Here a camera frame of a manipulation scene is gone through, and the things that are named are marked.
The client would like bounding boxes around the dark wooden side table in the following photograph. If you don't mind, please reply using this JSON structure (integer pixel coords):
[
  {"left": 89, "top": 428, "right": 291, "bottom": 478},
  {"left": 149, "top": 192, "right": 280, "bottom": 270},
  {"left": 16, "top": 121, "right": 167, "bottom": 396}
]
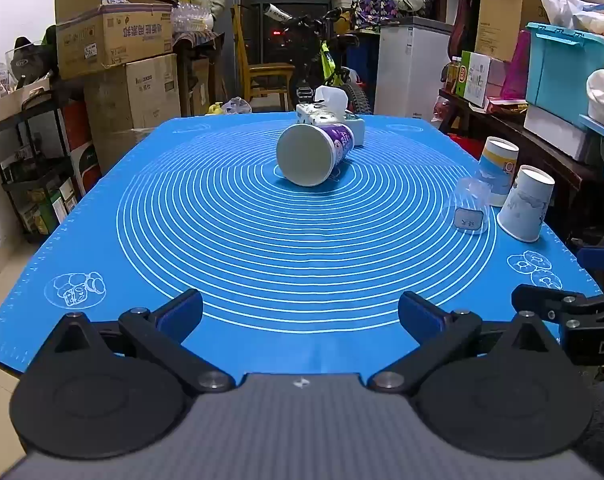
[{"left": 438, "top": 89, "right": 604, "bottom": 242}]

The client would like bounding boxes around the light blue paper cup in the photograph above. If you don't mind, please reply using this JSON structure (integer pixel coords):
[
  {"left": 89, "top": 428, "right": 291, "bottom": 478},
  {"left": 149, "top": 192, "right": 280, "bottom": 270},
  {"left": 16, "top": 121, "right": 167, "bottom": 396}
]
[{"left": 497, "top": 165, "right": 555, "bottom": 244}]

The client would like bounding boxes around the plain brown cardboard box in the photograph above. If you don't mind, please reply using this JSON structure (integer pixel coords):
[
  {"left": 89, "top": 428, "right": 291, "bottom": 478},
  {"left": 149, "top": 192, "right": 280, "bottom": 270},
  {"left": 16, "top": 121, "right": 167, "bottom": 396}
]
[{"left": 84, "top": 53, "right": 182, "bottom": 134}]

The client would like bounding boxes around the clear plastic cup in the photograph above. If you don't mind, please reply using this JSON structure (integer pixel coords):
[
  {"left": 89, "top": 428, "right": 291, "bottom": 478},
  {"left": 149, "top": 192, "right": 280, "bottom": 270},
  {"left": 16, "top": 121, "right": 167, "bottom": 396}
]
[{"left": 454, "top": 176, "right": 491, "bottom": 235}]

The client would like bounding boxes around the black metal shelf rack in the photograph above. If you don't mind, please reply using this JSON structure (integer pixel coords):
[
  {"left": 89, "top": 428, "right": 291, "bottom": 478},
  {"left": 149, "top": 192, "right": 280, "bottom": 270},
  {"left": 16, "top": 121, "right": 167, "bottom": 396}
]
[{"left": 0, "top": 87, "right": 91, "bottom": 246}]

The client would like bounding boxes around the pile of clear plastic bottles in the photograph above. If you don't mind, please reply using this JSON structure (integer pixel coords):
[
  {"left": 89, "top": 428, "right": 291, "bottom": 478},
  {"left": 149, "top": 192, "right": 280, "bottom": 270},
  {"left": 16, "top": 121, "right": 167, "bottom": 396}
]
[{"left": 171, "top": 0, "right": 215, "bottom": 36}]

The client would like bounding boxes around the black helmet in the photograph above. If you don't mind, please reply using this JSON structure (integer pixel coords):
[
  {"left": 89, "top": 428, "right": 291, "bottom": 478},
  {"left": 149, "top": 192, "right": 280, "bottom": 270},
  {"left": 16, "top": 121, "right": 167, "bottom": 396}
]
[{"left": 6, "top": 36, "right": 58, "bottom": 87}]

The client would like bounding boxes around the pink paper bag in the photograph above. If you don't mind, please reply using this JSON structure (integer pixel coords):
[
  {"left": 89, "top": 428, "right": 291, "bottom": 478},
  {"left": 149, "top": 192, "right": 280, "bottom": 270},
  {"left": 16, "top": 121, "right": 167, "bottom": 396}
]
[{"left": 500, "top": 30, "right": 532, "bottom": 101}]

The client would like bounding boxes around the open cardboard box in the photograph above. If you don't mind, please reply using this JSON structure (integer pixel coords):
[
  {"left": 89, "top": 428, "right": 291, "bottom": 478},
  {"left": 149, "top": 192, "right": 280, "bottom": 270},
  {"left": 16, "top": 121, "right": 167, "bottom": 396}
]
[{"left": 54, "top": 0, "right": 175, "bottom": 81}]

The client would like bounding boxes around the teal plastic storage bin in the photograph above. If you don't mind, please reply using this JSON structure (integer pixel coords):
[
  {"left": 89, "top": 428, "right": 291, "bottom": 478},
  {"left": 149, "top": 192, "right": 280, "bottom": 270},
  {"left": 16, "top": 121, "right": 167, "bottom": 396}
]
[{"left": 525, "top": 22, "right": 604, "bottom": 122}]

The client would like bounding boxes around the tall cardboard box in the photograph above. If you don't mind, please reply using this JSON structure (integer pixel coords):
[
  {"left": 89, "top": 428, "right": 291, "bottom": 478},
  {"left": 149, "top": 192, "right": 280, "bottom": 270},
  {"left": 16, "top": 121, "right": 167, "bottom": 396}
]
[{"left": 474, "top": 0, "right": 550, "bottom": 63}]

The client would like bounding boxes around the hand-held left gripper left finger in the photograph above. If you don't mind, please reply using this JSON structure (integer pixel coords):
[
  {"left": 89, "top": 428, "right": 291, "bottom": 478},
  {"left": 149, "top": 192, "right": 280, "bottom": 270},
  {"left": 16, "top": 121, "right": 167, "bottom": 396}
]
[{"left": 47, "top": 290, "right": 235, "bottom": 395}]

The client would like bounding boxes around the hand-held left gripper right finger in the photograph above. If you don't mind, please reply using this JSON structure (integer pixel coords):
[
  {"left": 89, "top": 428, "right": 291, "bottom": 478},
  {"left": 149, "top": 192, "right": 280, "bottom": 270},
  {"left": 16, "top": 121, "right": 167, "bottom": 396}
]
[{"left": 369, "top": 291, "right": 565, "bottom": 395}]

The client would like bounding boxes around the white flat box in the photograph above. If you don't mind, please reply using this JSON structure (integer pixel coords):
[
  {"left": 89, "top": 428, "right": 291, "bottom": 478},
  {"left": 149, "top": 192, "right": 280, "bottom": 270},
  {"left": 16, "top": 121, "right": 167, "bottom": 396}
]
[{"left": 524, "top": 105, "right": 603, "bottom": 162}]

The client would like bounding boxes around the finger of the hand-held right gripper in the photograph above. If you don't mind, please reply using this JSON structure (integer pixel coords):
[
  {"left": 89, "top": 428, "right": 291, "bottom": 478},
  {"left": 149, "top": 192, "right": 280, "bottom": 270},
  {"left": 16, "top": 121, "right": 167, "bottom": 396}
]
[{"left": 511, "top": 284, "right": 590, "bottom": 324}]

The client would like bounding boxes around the yellow drink bottle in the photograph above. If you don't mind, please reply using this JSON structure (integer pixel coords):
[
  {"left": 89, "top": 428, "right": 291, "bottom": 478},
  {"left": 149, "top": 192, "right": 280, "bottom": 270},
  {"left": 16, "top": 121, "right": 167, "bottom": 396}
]
[{"left": 445, "top": 56, "right": 463, "bottom": 94}]

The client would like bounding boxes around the black and green bicycle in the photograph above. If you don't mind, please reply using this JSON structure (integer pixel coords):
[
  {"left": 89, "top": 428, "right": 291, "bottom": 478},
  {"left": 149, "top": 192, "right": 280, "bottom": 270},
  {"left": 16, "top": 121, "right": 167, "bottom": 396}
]
[{"left": 262, "top": 2, "right": 373, "bottom": 114}]

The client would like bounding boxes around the blue silicone baking mat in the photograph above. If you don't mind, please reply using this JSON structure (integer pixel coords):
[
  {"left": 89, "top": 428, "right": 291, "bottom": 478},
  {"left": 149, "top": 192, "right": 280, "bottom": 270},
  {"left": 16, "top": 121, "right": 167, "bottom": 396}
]
[{"left": 0, "top": 112, "right": 604, "bottom": 376}]

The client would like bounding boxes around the purple and white paper cup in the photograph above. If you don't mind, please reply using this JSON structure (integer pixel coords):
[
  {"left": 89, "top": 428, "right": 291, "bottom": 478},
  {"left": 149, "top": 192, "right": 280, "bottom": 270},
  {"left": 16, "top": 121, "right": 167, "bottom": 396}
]
[{"left": 275, "top": 122, "right": 357, "bottom": 187}]

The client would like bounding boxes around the wooden chair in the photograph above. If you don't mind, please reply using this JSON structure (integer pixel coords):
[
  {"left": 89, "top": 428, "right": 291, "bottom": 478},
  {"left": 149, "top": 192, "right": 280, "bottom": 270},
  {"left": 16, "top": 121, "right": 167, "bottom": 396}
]
[{"left": 232, "top": 5, "right": 296, "bottom": 111}]

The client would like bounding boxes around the white chest freezer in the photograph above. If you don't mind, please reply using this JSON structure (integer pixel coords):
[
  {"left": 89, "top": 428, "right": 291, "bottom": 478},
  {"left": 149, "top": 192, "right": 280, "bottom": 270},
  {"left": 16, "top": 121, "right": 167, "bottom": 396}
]
[{"left": 374, "top": 16, "right": 453, "bottom": 121}]

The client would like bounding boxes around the green and white carton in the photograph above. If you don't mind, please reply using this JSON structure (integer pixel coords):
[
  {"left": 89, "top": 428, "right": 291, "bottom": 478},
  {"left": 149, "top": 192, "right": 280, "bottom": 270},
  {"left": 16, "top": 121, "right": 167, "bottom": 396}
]
[{"left": 455, "top": 51, "right": 507, "bottom": 109}]

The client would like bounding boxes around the yellow and blue paper cup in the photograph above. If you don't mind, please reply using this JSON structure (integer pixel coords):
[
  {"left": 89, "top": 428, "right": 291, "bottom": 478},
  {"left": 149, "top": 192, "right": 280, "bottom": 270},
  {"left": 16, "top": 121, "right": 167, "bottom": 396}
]
[{"left": 476, "top": 136, "right": 520, "bottom": 208}]

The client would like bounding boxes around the small white box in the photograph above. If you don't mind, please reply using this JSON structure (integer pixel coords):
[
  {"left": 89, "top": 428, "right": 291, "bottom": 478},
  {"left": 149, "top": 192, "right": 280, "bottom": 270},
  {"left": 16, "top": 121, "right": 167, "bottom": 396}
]
[{"left": 344, "top": 115, "right": 367, "bottom": 148}]

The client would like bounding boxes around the white tissue pack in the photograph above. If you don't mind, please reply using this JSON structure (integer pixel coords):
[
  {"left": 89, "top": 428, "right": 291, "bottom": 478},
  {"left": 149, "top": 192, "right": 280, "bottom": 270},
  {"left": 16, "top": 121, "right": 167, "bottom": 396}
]
[{"left": 296, "top": 86, "right": 351, "bottom": 126}]

